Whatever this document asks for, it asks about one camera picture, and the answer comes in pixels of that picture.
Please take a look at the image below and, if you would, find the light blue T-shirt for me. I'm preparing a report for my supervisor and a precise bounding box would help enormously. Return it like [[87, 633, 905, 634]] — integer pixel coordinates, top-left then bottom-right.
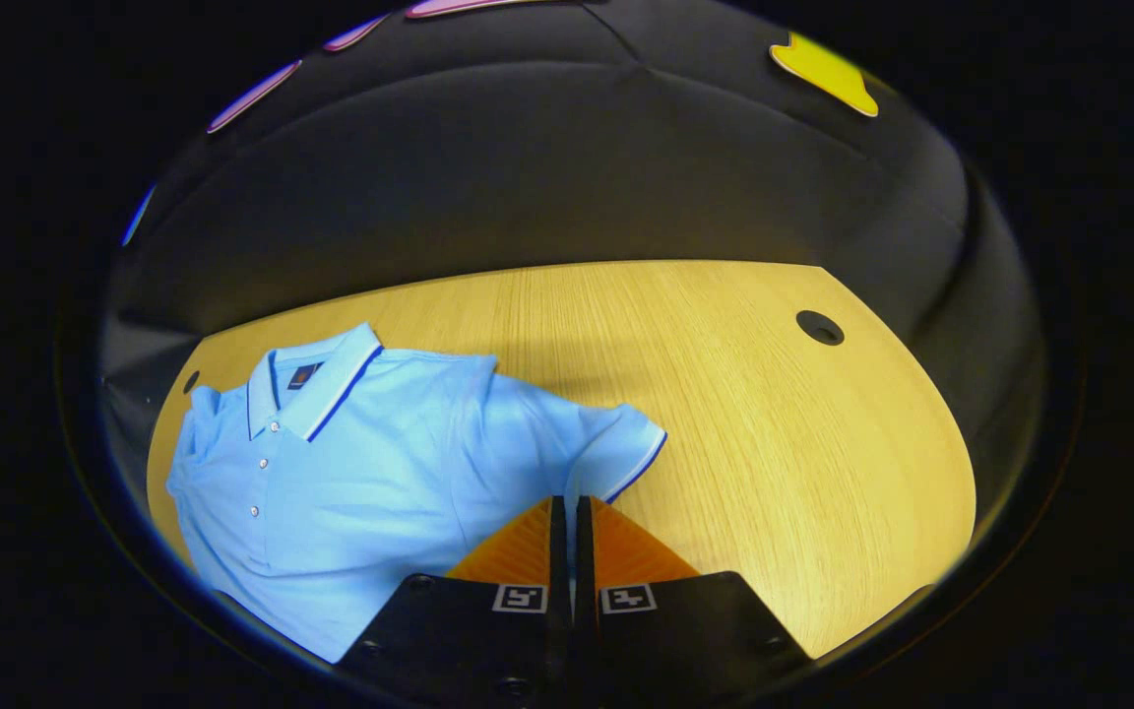
[[165, 322, 668, 664]]

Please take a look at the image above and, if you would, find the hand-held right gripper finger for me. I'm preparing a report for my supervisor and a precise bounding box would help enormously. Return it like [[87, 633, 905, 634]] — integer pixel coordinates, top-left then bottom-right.
[[336, 495, 571, 690], [573, 495, 814, 690]]

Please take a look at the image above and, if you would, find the black backdrop cloth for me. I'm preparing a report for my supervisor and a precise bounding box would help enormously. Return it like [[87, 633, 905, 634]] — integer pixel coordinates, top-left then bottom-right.
[[99, 0, 1045, 513]]

